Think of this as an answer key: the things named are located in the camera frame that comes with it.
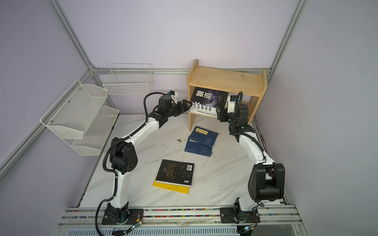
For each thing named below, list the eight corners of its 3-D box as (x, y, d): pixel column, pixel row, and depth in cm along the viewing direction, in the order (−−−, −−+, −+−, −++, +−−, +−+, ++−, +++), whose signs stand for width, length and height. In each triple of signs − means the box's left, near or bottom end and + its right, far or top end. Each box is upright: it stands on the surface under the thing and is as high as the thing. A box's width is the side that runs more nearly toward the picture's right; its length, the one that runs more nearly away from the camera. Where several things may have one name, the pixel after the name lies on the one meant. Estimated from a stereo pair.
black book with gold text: (156, 183, 86) (154, 181, 83) (162, 161, 95) (161, 159, 92) (191, 187, 85) (191, 185, 82) (194, 165, 93) (194, 163, 91)
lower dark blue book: (184, 151, 101) (184, 149, 99) (188, 138, 108) (188, 137, 106) (210, 156, 98) (211, 155, 96) (213, 143, 105) (213, 142, 103)
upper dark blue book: (190, 138, 108) (189, 136, 105) (196, 127, 114) (196, 125, 112) (213, 147, 103) (213, 145, 101) (218, 135, 109) (218, 133, 107)
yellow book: (152, 187, 85) (151, 186, 83) (155, 181, 88) (154, 179, 86) (188, 195, 83) (188, 194, 81) (190, 188, 85) (190, 187, 83)
